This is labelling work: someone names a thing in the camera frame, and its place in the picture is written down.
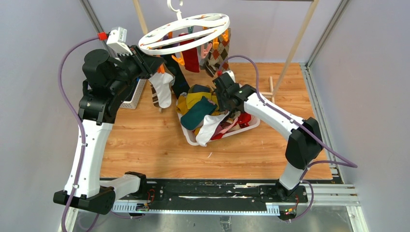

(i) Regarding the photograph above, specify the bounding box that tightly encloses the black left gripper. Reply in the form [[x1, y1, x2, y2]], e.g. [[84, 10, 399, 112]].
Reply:
[[108, 44, 163, 94]]

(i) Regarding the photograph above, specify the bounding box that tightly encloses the white black striped sock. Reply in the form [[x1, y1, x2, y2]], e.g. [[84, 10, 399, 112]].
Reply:
[[148, 72, 174, 109]]

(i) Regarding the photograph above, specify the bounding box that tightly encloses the brown white striped sock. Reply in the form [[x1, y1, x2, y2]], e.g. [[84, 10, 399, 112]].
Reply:
[[150, 84, 160, 108]]

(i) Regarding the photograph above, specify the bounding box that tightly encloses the white round clip hanger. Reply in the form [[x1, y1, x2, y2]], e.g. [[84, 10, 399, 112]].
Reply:
[[137, 0, 230, 65]]

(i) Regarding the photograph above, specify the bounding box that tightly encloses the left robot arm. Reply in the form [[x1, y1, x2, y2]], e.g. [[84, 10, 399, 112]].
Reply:
[[53, 45, 164, 215]]

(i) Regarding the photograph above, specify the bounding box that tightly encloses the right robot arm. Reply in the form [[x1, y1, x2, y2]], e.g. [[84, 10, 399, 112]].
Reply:
[[213, 73, 323, 202]]

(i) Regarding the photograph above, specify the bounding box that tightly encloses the red sock in basket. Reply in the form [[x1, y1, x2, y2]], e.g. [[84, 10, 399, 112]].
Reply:
[[210, 112, 252, 141]]

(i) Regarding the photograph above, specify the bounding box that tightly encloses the small white perforated basket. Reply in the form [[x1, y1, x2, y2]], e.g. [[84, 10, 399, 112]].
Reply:
[[120, 79, 146, 109]]

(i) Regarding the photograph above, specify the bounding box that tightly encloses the dark teal sock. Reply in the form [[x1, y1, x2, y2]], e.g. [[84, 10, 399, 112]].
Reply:
[[180, 97, 218, 131]]

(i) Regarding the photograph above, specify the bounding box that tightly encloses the mustard yellow sock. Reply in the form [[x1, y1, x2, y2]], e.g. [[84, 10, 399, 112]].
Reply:
[[176, 92, 219, 115]]

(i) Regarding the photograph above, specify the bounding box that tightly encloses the argyle brown hanging sock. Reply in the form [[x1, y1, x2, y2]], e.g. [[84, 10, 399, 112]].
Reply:
[[203, 28, 231, 77]]

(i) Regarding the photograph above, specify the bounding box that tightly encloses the red hanging sock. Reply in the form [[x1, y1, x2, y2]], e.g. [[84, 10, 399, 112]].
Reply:
[[182, 47, 200, 73]]

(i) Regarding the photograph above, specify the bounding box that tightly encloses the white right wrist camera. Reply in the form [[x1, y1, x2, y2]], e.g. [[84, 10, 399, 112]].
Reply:
[[222, 70, 236, 83]]

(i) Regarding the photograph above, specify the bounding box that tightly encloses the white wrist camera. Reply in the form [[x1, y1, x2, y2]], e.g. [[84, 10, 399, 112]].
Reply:
[[222, 70, 236, 83], [106, 27, 132, 56]]

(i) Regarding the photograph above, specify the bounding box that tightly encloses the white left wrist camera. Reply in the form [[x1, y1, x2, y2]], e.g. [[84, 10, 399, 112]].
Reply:
[[106, 27, 132, 56]]

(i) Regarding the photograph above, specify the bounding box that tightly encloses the wooden hanger stand frame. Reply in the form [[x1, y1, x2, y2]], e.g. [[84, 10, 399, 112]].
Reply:
[[133, 0, 319, 99]]

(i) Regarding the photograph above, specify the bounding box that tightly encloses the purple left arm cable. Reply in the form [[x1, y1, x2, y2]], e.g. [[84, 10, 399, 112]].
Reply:
[[58, 36, 142, 232]]

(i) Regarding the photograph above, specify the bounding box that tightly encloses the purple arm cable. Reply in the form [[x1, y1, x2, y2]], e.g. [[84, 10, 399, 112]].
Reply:
[[58, 36, 142, 232], [218, 55, 358, 222]]

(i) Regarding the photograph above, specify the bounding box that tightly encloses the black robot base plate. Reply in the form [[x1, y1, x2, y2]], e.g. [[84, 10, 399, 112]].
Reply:
[[117, 179, 309, 213]]

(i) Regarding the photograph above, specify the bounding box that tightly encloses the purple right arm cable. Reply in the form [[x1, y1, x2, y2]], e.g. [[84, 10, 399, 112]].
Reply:
[[218, 55, 358, 222]]

